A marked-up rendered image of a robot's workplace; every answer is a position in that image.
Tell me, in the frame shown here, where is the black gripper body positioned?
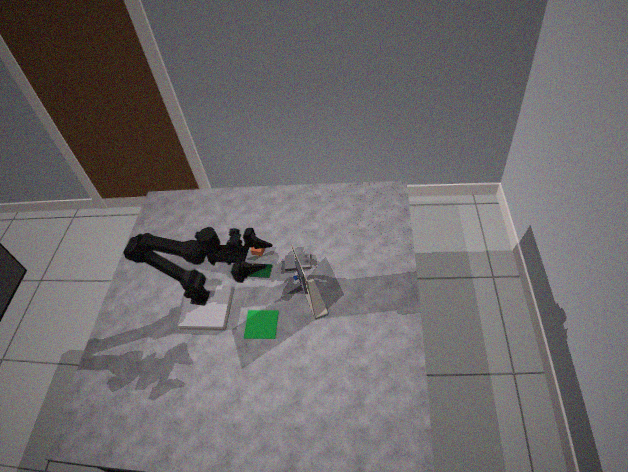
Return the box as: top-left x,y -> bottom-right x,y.
221,228 -> 255,283

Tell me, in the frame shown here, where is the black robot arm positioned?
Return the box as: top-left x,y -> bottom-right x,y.
123,227 -> 242,306

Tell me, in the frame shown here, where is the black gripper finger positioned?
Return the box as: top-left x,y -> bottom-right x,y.
250,232 -> 273,249
240,261 -> 267,279

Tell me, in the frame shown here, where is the beige panel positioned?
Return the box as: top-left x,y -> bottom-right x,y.
291,244 -> 328,319

